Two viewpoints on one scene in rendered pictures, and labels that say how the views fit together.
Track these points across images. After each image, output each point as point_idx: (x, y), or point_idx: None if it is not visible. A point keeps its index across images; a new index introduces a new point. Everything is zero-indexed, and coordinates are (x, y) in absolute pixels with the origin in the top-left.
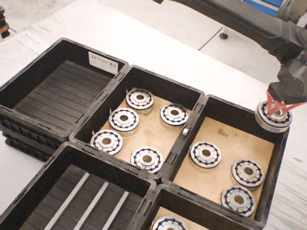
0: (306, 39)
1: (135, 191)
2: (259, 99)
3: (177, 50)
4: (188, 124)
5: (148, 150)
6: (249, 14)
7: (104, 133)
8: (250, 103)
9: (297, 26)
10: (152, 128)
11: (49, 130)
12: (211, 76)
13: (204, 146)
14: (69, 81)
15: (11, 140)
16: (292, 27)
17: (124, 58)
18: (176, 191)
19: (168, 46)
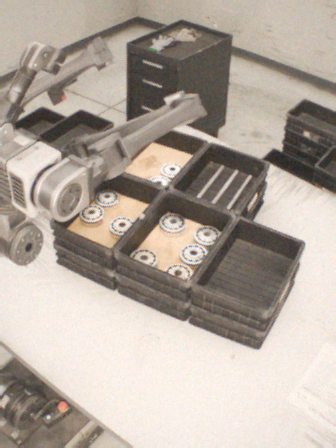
0: (75, 137)
1: None
2: (30, 327)
3: (115, 408)
4: (137, 223)
5: (171, 229)
6: (119, 125)
7: (209, 242)
8: (42, 323)
9: (75, 143)
10: (166, 256)
11: (251, 221)
12: (77, 363)
13: (121, 230)
14: (252, 302)
15: None
16: (82, 139)
17: (194, 390)
18: (155, 183)
19: (128, 417)
